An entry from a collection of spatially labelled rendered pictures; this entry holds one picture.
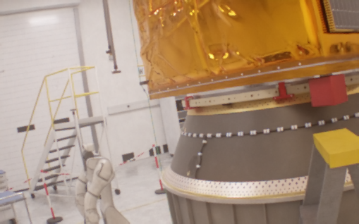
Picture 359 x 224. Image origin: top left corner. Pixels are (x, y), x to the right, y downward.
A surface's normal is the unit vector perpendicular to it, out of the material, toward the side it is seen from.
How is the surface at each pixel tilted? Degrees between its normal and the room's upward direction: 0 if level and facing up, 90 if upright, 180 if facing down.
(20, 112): 90
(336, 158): 90
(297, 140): 62
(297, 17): 90
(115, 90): 90
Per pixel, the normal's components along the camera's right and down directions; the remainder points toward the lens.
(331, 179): -0.23, 0.04
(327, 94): -0.85, 0.18
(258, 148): -0.54, -0.34
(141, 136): 0.51, -0.04
